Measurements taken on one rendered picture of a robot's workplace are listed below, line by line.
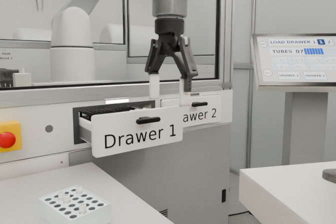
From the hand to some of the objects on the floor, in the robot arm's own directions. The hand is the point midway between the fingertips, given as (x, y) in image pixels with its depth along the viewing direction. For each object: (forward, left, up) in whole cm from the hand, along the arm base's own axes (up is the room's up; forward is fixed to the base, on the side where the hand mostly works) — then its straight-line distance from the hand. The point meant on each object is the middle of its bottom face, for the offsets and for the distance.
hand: (168, 98), depth 76 cm
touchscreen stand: (+48, -75, -96) cm, 131 cm away
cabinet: (+65, +30, -97) cm, 120 cm away
